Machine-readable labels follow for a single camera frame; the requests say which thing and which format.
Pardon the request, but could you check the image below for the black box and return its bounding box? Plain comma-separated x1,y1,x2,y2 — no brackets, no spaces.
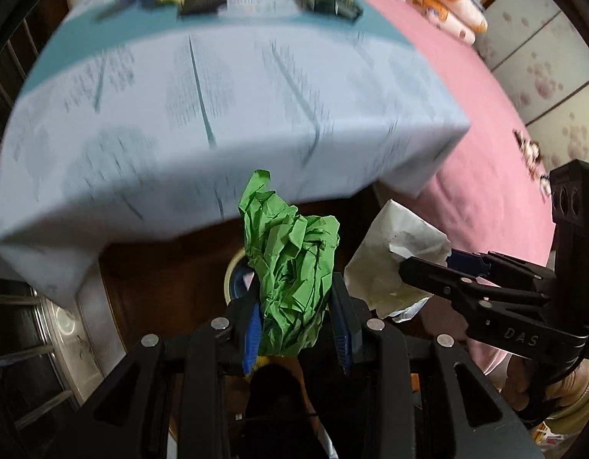
179,0,227,16

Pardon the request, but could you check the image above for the black and green packet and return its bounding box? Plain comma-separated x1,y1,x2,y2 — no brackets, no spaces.
301,0,364,22

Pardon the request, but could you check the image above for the light blue printed tablecloth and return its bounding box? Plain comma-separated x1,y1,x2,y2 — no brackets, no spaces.
0,0,471,307

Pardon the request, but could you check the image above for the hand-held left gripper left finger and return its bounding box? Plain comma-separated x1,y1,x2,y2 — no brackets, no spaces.
55,289,264,459

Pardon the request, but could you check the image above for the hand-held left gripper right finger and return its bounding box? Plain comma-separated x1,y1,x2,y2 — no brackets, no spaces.
329,272,544,459

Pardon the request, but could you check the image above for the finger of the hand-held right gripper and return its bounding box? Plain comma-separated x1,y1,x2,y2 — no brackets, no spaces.
445,250,554,293
398,256,552,319

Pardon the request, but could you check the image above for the pink bed sheet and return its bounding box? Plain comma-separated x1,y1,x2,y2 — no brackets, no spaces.
345,0,558,383

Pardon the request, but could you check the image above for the cream rimmed trash bin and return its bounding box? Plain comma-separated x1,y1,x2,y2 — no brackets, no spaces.
224,247,259,308

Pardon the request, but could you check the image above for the white tissue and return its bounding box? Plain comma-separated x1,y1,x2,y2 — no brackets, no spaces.
343,199,452,322

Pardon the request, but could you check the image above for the person's right hand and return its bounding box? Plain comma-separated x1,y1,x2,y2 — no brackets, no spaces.
507,356,589,414

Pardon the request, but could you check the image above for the small plush toy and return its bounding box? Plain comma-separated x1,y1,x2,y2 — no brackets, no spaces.
513,129,552,197

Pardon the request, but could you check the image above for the green paper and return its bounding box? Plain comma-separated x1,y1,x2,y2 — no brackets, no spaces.
238,169,342,358

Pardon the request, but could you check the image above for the person's right forearm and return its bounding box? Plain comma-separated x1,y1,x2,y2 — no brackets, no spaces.
538,358,589,436

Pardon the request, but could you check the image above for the floral wardrobe door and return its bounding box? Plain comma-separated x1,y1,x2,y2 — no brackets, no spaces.
476,0,589,182

